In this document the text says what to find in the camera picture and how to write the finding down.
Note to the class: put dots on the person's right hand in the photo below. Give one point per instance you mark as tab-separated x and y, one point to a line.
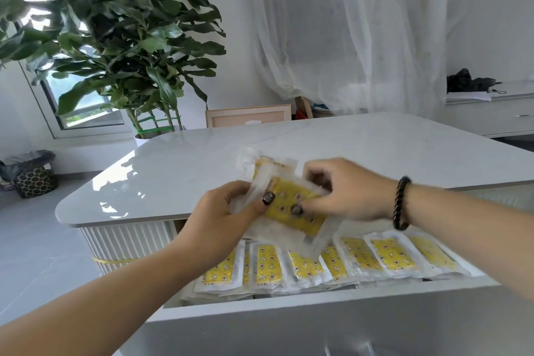
359	193

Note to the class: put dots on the person's right forearm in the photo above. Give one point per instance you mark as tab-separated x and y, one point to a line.
479	234

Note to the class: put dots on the white drawer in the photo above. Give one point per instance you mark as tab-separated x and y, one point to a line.
292	326

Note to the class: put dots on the white plant pot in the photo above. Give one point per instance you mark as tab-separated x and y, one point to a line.
139	142

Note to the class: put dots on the yellow tape strip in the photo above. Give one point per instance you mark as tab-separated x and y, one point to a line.
114	260

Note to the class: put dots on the white sheer dust cover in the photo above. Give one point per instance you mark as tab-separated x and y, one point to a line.
367	26

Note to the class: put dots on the white side cabinet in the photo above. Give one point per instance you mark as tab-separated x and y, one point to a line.
488	118

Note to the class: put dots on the large green leafy plant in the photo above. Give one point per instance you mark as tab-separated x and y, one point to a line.
125	26

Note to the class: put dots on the person's left hand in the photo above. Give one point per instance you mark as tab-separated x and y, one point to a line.
212	230

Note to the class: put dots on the dark patterned basket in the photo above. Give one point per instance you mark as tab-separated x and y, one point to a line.
35	182

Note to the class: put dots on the red and black box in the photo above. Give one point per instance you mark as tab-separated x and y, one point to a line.
298	115

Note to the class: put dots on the row of yellow packets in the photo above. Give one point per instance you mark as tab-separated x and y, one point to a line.
388	253

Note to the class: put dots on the wooden picture frame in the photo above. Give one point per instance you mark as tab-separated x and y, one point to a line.
246	117

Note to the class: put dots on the person's left forearm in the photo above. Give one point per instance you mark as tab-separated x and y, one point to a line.
92	305

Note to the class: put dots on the brown cardboard box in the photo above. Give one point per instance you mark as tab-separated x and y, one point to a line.
304	106

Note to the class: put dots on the black plastic bag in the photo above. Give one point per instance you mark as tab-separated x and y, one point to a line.
461	82

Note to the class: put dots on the small white framed window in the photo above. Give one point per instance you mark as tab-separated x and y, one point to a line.
92	118

